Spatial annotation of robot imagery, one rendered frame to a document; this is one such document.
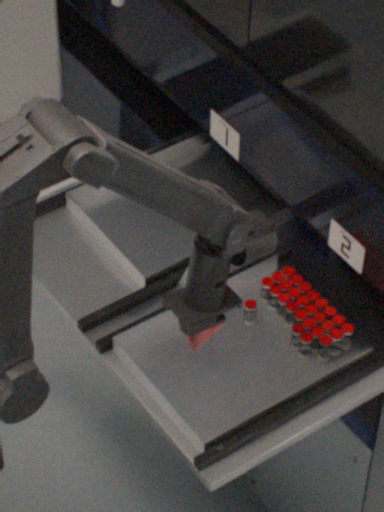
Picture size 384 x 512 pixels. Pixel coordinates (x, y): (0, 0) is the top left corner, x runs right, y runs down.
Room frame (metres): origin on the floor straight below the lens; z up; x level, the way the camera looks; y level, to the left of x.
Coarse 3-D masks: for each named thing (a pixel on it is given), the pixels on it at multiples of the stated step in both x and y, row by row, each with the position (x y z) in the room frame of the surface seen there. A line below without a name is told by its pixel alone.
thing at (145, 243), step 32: (160, 160) 1.91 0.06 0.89; (192, 160) 1.93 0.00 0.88; (224, 160) 1.93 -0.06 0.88; (96, 192) 1.83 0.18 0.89; (256, 192) 1.84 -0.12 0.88; (96, 224) 1.72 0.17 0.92; (128, 224) 1.75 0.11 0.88; (160, 224) 1.75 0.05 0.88; (128, 256) 1.67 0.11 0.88; (160, 256) 1.67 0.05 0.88
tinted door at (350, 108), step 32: (256, 0) 1.81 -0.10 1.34; (288, 0) 1.74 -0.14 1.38; (320, 0) 1.68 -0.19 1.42; (352, 0) 1.63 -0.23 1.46; (256, 32) 1.80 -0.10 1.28; (288, 32) 1.74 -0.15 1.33; (320, 32) 1.68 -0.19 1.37; (352, 32) 1.62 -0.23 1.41; (256, 64) 1.80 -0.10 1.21; (288, 64) 1.73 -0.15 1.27; (320, 64) 1.67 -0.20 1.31; (352, 64) 1.61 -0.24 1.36; (320, 96) 1.67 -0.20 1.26; (352, 96) 1.61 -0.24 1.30; (352, 128) 1.60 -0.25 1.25
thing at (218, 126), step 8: (216, 120) 1.86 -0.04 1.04; (216, 128) 1.86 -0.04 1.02; (224, 128) 1.84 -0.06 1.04; (232, 128) 1.83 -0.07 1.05; (216, 136) 1.86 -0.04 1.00; (224, 136) 1.84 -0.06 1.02; (232, 136) 1.82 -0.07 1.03; (224, 144) 1.84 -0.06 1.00; (232, 144) 1.82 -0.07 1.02; (232, 152) 1.82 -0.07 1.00
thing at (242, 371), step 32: (256, 288) 1.60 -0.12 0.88; (160, 320) 1.50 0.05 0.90; (256, 320) 1.52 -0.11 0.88; (128, 352) 1.44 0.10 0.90; (160, 352) 1.45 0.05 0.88; (192, 352) 1.45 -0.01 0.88; (224, 352) 1.45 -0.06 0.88; (256, 352) 1.45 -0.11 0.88; (288, 352) 1.45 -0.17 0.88; (352, 352) 1.46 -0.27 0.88; (160, 384) 1.38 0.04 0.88; (192, 384) 1.38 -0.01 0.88; (224, 384) 1.38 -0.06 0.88; (256, 384) 1.39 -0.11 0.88; (288, 384) 1.39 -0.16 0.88; (320, 384) 1.37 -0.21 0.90; (192, 416) 1.32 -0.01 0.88; (224, 416) 1.32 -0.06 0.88; (256, 416) 1.30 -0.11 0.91
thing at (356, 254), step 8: (336, 224) 1.59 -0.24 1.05; (336, 232) 1.59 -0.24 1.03; (344, 232) 1.57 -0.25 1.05; (328, 240) 1.60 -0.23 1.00; (336, 240) 1.59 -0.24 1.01; (344, 240) 1.57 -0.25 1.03; (352, 240) 1.56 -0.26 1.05; (336, 248) 1.59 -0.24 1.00; (344, 248) 1.57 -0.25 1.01; (352, 248) 1.56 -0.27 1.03; (360, 248) 1.54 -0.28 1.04; (344, 256) 1.57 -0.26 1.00; (352, 256) 1.55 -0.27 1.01; (360, 256) 1.54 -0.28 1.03; (352, 264) 1.55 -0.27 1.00; (360, 264) 1.54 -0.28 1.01; (360, 272) 1.53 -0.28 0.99
